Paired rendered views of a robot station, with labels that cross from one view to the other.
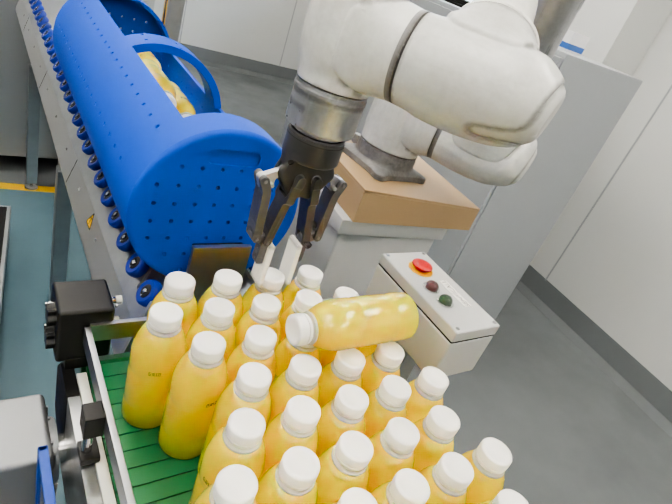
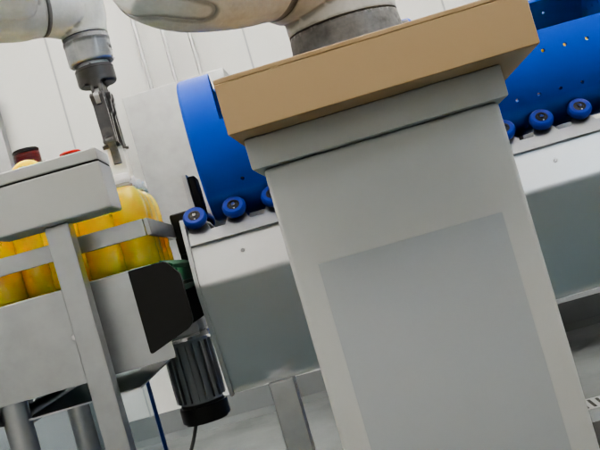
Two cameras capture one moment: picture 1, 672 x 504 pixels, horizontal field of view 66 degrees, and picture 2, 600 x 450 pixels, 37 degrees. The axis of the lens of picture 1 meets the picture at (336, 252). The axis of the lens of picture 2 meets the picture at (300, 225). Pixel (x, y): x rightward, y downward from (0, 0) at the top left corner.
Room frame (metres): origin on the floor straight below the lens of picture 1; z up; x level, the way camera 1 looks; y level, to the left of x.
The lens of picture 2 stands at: (1.95, -1.05, 0.85)
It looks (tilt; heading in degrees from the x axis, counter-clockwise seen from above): 1 degrees up; 130
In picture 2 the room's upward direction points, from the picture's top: 16 degrees counter-clockwise
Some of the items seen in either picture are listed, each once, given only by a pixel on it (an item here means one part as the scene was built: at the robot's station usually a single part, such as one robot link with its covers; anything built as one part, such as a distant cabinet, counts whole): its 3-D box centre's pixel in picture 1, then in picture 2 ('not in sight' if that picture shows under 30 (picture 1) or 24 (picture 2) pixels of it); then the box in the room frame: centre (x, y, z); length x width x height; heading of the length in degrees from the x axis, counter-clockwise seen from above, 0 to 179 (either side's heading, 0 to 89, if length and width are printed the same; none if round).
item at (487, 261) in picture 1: (400, 128); not in sight; (3.13, -0.09, 0.72); 2.15 x 0.54 x 1.45; 35
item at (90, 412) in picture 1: (90, 432); not in sight; (0.38, 0.19, 0.94); 0.03 x 0.02 x 0.08; 41
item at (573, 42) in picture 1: (554, 35); not in sight; (2.46, -0.53, 1.48); 0.24 x 0.12 x 0.08; 43
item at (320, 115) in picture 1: (325, 109); (89, 53); (0.63, 0.08, 1.33); 0.09 x 0.09 x 0.06
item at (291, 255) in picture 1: (289, 260); (119, 164); (0.64, 0.06, 1.10); 0.03 x 0.01 x 0.07; 41
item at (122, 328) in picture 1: (227, 317); (162, 229); (0.63, 0.12, 0.96); 0.40 x 0.01 x 0.03; 131
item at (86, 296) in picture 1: (84, 323); (191, 234); (0.53, 0.30, 0.95); 0.10 x 0.07 x 0.10; 131
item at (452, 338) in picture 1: (426, 310); (50, 195); (0.73, -0.18, 1.05); 0.20 x 0.10 x 0.10; 41
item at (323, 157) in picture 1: (307, 163); (99, 88); (0.63, 0.08, 1.26); 0.08 x 0.07 x 0.09; 131
